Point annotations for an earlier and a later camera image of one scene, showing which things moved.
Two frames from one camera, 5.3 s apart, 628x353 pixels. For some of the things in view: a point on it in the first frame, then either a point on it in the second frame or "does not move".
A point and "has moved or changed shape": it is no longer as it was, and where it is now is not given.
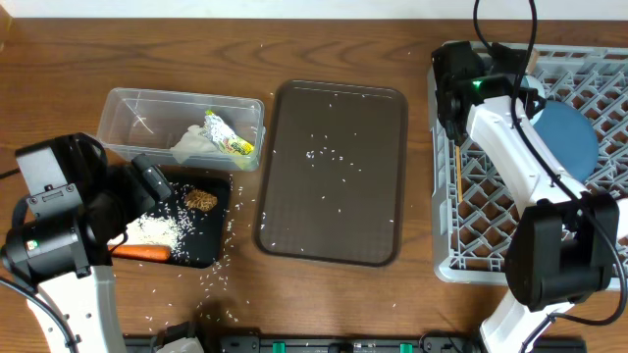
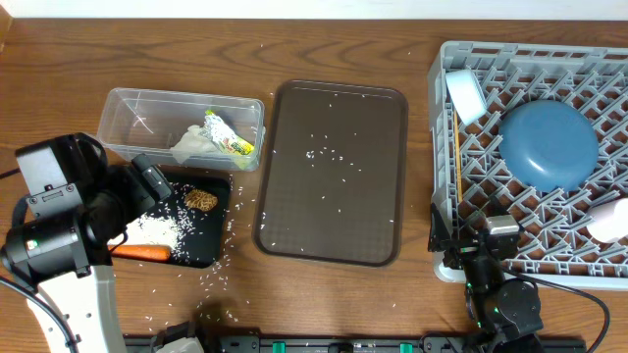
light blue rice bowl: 529,81 has moved or changed shape
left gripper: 132,176 does not move
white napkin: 192,143 does not move
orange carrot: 143,252 does not move
